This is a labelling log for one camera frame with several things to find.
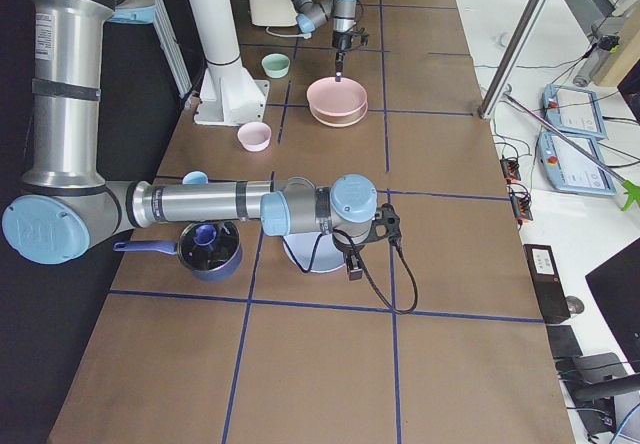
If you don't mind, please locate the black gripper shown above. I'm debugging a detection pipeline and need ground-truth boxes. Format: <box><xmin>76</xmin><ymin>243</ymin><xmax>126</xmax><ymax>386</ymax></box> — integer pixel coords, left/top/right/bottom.
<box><xmin>332</xmin><ymin>31</ymin><xmax>352</xmax><ymax>82</ymax></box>
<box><xmin>333</xmin><ymin>231</ymin><xmax>365</xmax><ymax>281</ymax></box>

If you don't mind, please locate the light blue plate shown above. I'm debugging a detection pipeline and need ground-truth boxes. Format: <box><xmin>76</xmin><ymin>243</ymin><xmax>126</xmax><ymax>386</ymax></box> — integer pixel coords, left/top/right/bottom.
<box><xmin>283</xmin><ymin>232</ymin><xmax>345</xmax><ymax>273</ymax></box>

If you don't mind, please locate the pink plate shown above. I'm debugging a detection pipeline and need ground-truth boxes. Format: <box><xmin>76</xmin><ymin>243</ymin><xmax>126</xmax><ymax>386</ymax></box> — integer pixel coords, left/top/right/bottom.
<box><xmin>306</xmin><ymin>76</ymin><xmax>368</xmax><ymax>117</ymax></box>

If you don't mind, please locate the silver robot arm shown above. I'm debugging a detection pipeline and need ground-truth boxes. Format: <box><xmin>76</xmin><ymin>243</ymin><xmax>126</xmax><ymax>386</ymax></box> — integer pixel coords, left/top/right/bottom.
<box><xmin>291</xmin><ymin>0</ymin><xmax>359</xmax><ymax>82</ymax></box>
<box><xmin>2</xmin><ymin>0</ymin><xmax>382</xmax><ymax>280</ymax></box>

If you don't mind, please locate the cream plate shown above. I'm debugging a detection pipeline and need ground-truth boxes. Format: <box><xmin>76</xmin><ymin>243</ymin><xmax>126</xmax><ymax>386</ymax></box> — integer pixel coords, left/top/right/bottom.
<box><xmin>310</xmin><ymin>107</ymin><xmax>368</xmax><ymax>128</ymax></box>

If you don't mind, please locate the green bowl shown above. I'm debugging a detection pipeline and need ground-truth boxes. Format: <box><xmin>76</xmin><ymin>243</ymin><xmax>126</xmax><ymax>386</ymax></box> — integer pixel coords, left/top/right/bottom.
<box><xmin>261</xmin><ymin>53</ymin><xmax>291</xmax><ymax>79</ymax></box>

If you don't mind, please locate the cream toaster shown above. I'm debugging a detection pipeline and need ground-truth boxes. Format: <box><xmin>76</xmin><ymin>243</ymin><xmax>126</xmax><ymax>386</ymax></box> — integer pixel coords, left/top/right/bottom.
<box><xmin>249</xmin><ymin>0</ymin><xmax>297</xmax><ymax>27</ymax></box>

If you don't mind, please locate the pink bowl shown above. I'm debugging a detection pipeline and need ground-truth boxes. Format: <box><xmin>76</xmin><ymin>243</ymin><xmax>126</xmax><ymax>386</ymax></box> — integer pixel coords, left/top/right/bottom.
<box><xmin>237</xmin><ymin>122</ymin><xmax>272</xmax><ymax>152</ymax></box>

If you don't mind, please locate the blue saucepan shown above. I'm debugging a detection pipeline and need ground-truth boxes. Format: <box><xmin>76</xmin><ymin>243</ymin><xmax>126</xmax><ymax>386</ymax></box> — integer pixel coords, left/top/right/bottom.
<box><xmin>113</xmin><ymin>221</ymin><xmax>243</xmax><ymax>282</ymax></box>

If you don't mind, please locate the small blue cup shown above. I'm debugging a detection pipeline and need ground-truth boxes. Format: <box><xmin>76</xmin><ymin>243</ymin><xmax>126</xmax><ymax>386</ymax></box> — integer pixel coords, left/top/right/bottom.
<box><xmin>193</xmin><ymin>224</ymin><xmax>217</xmax><ymax>247</ymax></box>

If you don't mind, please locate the light blue cup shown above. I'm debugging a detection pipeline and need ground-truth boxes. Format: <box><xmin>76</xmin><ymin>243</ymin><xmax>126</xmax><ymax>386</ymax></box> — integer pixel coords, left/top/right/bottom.
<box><xmin>182</xmin><ymin>170</ymin><xmax>209</xmax><ymax>185</ymax></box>

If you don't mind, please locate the black power box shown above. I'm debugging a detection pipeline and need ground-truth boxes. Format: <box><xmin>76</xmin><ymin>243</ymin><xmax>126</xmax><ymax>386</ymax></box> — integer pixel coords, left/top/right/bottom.
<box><xmin>523</xmin><ymin>244</ymin><xmax>570</xmax><ymax>324</ymax></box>

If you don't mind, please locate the lower teach pendant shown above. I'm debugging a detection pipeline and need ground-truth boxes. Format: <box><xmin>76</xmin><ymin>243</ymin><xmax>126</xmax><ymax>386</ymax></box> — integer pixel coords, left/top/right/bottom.
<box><xmin>537</xmin><ymin>131</ymin><xmax>616</xmax><ymax>196</ymax></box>

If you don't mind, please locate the teach pendant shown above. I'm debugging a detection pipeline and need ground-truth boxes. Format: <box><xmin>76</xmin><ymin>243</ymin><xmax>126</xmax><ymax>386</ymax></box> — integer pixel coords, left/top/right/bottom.
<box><xmin>537</xmin><ymin>131</ymin><xmax>616</xmax><ymax>196</ymax></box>
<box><xmin>542</xmin><ymin>84</ymin><xmax>607</xmax><ymax>140</ymax></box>

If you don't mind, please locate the upper teach pendant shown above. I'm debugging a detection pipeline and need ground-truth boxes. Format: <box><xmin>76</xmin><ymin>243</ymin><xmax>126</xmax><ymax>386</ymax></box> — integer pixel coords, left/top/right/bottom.
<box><xmin>542</xmin><ymin>84</ymin><xmax>607</xmax><ymax>140</ymax></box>

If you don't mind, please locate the green tipped stick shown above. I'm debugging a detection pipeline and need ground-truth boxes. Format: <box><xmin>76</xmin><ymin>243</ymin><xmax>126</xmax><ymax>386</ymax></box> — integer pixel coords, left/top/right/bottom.
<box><xmin>504</xmin><ymin>92</ymin><xmax>639</xmax><ymax>211</ymax></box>

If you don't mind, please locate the right black braided cable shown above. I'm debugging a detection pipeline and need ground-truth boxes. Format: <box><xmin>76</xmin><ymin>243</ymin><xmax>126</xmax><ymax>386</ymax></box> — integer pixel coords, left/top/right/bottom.
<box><xmin>284</xmin><ymin>228</ymin><xmax>420</xmax><ymax>315</ymax></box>

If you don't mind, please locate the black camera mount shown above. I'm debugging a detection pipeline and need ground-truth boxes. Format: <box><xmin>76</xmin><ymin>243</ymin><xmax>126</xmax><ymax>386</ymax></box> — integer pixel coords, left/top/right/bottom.
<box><xmin>367</xmin><ymin>203</ymin><xmax>402</xmax><ymax>246</ymax></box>
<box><xmin>350</xmin><ymin>27</ymin><xmax>369</xmax><ymax>49</ymax></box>

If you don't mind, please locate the white toaster power cord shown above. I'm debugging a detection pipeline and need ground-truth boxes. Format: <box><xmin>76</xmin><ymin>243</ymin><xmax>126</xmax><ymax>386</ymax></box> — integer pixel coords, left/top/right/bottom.
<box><xmin>264</xmin><ymin>25</ymin><xmax>314</xmax><ymax>41</ymax></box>

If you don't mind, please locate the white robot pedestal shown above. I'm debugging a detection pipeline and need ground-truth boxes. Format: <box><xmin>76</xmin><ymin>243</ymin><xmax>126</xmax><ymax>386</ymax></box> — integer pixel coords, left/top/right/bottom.
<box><xmin>189</xmin><ymin>0</ymin><xmax>270</xmax><ymax>126</ymax></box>

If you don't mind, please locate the aluminium frame post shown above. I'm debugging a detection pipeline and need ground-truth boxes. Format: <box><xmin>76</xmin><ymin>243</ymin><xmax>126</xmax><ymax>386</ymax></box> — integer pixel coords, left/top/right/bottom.
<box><xmin>478</xmin><ymin>0</ymin><xmax>548</xmax><ymax>119</ymax></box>

